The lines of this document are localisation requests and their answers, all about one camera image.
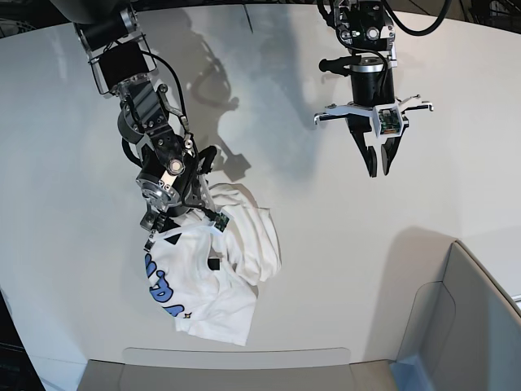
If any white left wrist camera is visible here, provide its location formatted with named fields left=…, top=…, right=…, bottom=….
left=372, top=103, right=409, bottom=139

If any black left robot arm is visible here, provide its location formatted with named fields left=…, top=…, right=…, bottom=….
left=313, top=1, right=434, bottom=178

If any white printed t-shirt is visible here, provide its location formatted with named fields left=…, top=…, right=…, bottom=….
left=144, top=183, right=282, bottom=346

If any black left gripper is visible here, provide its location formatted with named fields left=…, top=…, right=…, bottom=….
left=313, top=60, right=434, bottom=178

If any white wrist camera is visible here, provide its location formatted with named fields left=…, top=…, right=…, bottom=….
left=204, top=209, right=230, bottom=235
left=372, top=103, right=409, bottom=139

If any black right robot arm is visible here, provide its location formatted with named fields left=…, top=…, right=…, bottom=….
left=53, top=1, right=230, bottom=250

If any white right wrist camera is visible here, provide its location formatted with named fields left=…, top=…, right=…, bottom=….
left=204, top=209, right=230, bottom=235

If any black hanging cable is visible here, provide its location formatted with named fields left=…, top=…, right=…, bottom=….
left=384, top=0, right=462, bottom=36

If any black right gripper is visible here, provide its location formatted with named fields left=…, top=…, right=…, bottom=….
left=136, top=162, right=216, bottom=244

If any grey cardboard box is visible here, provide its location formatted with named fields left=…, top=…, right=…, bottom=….
left=79, top=241, right=520, bottom=390

